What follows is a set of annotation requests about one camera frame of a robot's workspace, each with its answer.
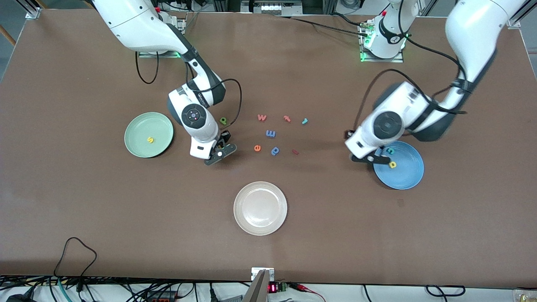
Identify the blue plate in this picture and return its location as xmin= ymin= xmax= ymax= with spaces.
xmin=373 ymin=141 xmax=425 ymax=190

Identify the light green plate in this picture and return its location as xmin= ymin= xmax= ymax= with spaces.
xmin=124 ymin=112 xmax=174 ymax=159

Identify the beige plate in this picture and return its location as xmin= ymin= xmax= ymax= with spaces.
xmin=233 ymin=181 xmax=288 ymax=236

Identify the grey electronics box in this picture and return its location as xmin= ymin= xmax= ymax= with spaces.
xmin=241 ymin=0 xmax=291 ymax=16

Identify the red clip lead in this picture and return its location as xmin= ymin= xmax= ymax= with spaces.
xmin=293 ymin=283 xmax=326 ymax=302

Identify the brown wooden strip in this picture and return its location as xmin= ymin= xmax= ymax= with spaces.
xmin=0 ymin=24 xmax=17 ymax=47

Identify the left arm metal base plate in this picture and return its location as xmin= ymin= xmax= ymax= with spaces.
xmin=360 ymin=20 xmax=404 ymax=63

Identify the black cable to arm base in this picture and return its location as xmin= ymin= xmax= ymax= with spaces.
xmin=252 ymin=12 xmax=372 ymax=37

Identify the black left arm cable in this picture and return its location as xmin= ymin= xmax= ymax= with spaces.
xmin=356 ymin=0 xmax=467 ymax=128

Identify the white camera bracket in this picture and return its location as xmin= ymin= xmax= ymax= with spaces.
xmin=251 ymin=267 xmax=275 ymax=281

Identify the grey metal camera post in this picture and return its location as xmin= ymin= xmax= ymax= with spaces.
xmin=243 ymin=270 xmax=270 ymax=302

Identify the thin black looped cable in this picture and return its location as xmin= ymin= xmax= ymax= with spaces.
xmin=53 ymin=237 xmax=97 ymax=281

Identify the black coiled cable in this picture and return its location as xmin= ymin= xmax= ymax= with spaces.
xmin=425 ymin=285 xmax=466 ymax=297

